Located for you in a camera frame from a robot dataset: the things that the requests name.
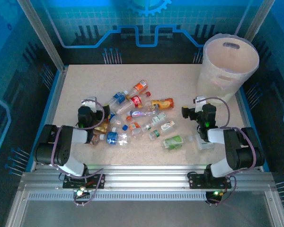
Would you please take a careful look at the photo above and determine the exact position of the crushed bottle orange label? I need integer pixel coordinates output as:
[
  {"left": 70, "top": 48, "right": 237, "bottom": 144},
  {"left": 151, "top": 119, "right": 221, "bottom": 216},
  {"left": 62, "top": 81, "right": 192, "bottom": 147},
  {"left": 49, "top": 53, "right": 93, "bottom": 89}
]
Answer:
[{"left": 125, "top": 115, "right": 142, "bottom": 137}]

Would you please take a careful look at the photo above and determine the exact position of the bottle red gold label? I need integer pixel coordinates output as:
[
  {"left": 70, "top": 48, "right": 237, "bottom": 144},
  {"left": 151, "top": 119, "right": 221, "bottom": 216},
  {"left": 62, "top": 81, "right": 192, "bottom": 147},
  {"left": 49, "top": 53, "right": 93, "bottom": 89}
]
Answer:
[{"left": 93, "top": 120, "right": 109, "bottom": 133}]

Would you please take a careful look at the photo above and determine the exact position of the orange juice bottle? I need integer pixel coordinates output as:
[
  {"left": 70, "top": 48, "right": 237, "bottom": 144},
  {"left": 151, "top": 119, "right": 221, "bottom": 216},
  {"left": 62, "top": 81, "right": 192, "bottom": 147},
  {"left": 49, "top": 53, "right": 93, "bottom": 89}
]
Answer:
[{"left": 151, "top": 97, "right": 175, "bottom": 110}]

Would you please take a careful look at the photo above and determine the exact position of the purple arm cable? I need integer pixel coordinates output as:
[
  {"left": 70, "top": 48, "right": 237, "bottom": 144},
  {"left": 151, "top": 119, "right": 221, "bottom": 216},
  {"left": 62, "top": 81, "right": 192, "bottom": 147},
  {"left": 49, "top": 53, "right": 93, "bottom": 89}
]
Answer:
[
  {"left": 202, "top": 96, "right": 257, "bottom": 206},
  {"left": 51, "top": 98, "right": 106, "bottom": 208}
]

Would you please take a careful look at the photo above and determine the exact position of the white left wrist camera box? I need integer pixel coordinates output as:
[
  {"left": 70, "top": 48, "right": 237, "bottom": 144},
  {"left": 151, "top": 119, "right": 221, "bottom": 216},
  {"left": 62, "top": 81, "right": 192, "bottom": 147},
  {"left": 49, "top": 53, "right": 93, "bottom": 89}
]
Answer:
[{"left": 81, "top": 96, "right": 98, "bottom": 112}]

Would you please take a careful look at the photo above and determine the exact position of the white translucent plastic bin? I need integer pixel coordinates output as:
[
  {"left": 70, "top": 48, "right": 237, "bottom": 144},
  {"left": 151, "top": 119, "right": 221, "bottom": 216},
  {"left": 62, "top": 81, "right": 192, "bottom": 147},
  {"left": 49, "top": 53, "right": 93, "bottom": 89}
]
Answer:
[{"left": 195, "top": 33, "right": 260, "bottom": 105}]

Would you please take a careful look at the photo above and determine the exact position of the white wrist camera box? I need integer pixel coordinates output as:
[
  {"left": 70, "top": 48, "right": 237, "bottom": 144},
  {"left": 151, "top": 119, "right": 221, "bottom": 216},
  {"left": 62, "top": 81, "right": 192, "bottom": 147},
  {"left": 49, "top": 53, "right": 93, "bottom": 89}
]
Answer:
[
  {"left": 194, "top": 96, "right": 206, "bottom": 112},
  {"left": 81, "top": 96, "right": 98, "bottom": 112}
]

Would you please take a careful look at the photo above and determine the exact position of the clear bottle purple label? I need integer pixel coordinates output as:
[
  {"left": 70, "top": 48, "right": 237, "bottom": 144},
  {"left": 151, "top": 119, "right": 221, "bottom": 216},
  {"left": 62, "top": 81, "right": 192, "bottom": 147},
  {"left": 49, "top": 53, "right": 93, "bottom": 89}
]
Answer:
[{"left": 126, "top": 109, "right": 159, "bottom": 118}]

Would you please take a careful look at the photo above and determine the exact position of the green lit controller board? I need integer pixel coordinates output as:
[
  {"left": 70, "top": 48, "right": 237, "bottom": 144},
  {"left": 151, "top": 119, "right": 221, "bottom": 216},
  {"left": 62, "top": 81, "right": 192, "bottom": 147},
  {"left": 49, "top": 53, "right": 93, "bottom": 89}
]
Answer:
[
  {"left": 205, "top": 190, "right": 224, "bottom": 204},
  {"left": 73, "top": 186, "right": 90, "bottom": 198}
]

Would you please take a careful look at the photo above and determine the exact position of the slotted grey cable duct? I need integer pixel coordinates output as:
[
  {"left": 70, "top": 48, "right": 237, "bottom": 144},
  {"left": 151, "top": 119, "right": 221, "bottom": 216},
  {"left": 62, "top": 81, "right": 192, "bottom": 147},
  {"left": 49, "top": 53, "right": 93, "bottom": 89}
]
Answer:
[{"left": 27, "top": 192, "right": 210, "bottom": 201}]

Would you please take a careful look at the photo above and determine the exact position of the aluminium frame post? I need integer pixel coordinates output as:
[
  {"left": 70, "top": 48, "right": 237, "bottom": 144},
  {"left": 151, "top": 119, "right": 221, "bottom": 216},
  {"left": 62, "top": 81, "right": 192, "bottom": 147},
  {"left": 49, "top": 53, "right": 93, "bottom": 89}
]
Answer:
[
  {"left": 234, "top": 0, "right": 275, "bottom": 44},
  {"left": 16, "top": 0, "right": 68, "bottom": 71}
]

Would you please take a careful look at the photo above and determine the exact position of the small bottle swirl print label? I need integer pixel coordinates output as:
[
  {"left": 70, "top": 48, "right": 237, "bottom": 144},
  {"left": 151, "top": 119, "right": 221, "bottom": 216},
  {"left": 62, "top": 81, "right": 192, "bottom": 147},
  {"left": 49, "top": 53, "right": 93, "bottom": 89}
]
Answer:
[{"left": 149, "top": 120, "right": 176, "bottom": 140}]

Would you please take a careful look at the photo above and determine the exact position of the clear bottle red cola label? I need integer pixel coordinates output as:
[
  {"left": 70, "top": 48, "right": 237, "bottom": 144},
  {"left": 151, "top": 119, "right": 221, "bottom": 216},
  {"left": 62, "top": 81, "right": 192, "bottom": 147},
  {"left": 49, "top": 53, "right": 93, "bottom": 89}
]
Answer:
[{"left": 113, "top": 91, "right": 152, "bottom": 114}]

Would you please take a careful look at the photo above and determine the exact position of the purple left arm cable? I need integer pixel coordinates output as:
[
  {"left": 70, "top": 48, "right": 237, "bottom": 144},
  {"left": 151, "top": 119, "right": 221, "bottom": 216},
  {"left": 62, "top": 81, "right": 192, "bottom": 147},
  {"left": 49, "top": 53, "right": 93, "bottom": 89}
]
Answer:
[{"left": 51, "top": 98, "right": 106, "bottom": 208}]

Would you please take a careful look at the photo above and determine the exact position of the brown tea bottle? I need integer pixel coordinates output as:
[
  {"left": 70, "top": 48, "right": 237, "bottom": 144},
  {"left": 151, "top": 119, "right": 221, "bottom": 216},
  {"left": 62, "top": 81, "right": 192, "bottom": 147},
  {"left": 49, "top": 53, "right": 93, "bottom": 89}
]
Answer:
[{"left": 89, "top": 134, "right": 101, "bottom": 146}]

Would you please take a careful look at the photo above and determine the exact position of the clear bottle green label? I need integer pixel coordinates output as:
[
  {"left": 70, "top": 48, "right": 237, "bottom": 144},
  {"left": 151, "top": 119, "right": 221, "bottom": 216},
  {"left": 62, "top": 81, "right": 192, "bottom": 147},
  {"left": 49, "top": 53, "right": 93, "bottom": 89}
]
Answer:
[{"left": 162, "top": 134, "right": 195, "bottom": 151}]

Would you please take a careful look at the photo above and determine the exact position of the bottle blue yellow label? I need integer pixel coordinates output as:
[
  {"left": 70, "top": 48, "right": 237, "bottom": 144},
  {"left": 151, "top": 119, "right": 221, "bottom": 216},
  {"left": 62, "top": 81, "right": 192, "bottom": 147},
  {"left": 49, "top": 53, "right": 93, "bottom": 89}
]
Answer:
[{"left": 108, "top": 113, "right": 129, "bottom": 132}]

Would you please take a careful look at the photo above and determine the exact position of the small bottle green white label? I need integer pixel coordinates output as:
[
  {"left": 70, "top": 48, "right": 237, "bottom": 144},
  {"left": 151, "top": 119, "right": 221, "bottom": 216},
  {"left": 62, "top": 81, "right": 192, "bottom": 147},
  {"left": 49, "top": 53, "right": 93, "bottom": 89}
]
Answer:
[{"left": 142, "top": 113, "right": 168, "bottom": 132}]

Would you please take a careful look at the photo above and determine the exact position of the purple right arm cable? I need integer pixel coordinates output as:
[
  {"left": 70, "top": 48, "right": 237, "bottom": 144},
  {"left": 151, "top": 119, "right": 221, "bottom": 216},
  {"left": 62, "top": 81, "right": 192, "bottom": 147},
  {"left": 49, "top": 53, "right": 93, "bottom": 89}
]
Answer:
[{"left": 202, "top": 96, "right": 257, "bottom": 206}]

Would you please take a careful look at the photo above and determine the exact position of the aluminium front rail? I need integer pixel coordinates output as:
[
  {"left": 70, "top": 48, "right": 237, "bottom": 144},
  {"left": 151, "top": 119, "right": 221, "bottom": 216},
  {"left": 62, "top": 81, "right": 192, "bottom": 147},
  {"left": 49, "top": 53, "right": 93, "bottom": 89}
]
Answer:
[{"left": 18, "top": 164, "right": 276, "bottom": 201}]

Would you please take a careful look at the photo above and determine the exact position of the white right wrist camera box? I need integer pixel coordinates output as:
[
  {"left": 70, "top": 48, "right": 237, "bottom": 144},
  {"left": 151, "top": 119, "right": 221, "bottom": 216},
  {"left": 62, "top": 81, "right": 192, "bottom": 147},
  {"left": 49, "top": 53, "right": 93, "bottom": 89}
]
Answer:
[{"left": 194, "top": 96, "right": 206, "bottom": 112}]

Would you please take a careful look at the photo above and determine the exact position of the clear bottle blue label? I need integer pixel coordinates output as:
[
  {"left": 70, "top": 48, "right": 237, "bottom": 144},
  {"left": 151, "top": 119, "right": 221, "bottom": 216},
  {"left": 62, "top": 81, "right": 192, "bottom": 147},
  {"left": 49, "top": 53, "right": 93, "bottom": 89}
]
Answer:
[{"left": 103, "top": 89, "right": 130, "bottom": 108}]

